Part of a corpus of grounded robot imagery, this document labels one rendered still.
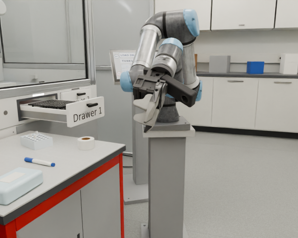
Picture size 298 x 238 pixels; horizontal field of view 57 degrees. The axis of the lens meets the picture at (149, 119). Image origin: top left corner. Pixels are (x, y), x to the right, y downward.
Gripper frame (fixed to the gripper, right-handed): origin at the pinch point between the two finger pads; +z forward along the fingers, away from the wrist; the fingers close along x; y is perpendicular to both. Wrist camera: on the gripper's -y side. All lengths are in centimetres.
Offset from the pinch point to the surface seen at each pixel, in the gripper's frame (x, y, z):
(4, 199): -14.9, 32.3, 23.2
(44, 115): -48, 62, -30
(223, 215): -147, -43, -51
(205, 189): -170, -29, -81
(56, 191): -25.8, 25.7, 12.8
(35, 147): -41, 52, -8
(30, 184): -19.3, 31.0, 15.7
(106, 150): -42, 23, -16
